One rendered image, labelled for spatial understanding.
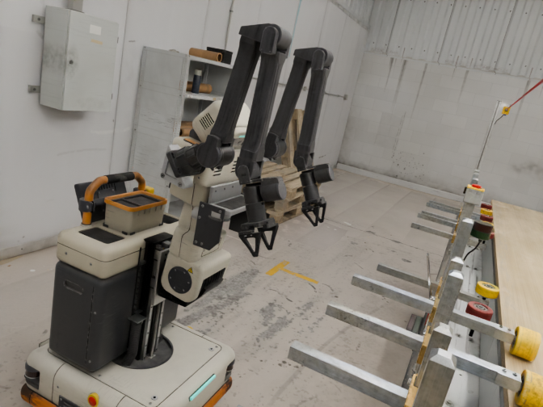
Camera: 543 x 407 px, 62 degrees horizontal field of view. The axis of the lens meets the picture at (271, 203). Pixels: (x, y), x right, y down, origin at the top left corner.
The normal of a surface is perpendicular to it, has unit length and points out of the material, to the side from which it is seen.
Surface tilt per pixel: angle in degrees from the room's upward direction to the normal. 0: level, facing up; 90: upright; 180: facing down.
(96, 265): 90
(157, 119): 90
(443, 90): 90
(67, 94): 90
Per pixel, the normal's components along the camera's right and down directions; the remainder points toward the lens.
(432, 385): -0.43, 0.15
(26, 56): 0.88, 0.29
